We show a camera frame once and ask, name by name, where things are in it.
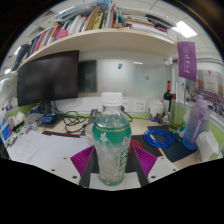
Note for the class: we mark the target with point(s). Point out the small blue device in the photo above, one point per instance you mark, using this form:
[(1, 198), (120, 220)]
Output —
[(49, 118)]

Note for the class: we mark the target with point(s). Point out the flat round red coaster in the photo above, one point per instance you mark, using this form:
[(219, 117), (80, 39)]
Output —
[(136, 144)]

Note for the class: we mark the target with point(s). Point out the white ceramic jar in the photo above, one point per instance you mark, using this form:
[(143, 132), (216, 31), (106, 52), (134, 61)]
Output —
[(156, 109)]

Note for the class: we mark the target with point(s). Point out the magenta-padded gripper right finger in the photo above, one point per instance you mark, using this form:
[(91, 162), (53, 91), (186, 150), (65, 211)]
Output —
[(146, 160)]

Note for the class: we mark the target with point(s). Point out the white shelf with books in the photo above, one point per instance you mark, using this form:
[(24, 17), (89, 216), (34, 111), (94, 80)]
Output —
[(106, 40)]

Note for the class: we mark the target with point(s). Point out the tall clear glass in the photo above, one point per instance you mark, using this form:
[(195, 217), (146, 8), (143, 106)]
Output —
[(176, 125)]

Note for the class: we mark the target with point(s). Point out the grey metal laptop stand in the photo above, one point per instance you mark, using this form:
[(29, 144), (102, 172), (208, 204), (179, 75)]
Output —
[(90, 120)]

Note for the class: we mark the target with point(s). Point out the white wall socket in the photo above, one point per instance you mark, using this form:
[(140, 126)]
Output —
[(139, 106), (126, 106)]

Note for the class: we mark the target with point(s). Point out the black computer monitor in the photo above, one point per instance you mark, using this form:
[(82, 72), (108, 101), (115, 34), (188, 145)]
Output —
[(48, 78)]

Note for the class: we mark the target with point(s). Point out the black desk mat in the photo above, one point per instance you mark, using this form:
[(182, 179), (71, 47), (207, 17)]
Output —
[(146, 141)]

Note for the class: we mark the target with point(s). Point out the purple hanging banner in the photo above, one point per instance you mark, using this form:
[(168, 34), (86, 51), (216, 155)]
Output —
[(187, 61)]

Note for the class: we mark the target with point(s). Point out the small white paper sheet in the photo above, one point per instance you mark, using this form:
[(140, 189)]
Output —
[(133, 183)]

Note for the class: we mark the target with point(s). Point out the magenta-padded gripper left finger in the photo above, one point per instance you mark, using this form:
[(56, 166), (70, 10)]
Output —
[(81, 161)]

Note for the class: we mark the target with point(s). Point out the clear plastic box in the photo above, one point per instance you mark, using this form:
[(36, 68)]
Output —
[(34, 120)]

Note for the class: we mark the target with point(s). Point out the ceiling lights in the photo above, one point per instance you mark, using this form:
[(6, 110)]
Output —
[(185, 29)]

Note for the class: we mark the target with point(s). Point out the green-labelled clear drink bottle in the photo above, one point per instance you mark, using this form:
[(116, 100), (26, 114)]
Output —
[(111, 146)]

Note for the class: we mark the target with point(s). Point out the dark wine bottle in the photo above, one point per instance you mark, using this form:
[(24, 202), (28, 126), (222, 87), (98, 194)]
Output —
[(167, 96)]

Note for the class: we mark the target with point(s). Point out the written white paper sheet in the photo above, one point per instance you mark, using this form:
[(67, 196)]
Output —
[(26, 146)]

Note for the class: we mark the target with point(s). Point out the dark wall panel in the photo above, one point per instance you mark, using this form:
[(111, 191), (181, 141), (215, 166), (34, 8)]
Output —
[(87, 76)]

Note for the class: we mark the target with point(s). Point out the group photo poster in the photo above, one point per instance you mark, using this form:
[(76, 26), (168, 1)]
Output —
[(211, 93)]

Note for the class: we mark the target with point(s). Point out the large white paper sheet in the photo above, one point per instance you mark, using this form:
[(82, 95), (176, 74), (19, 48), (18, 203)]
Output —
[(60, 150)]

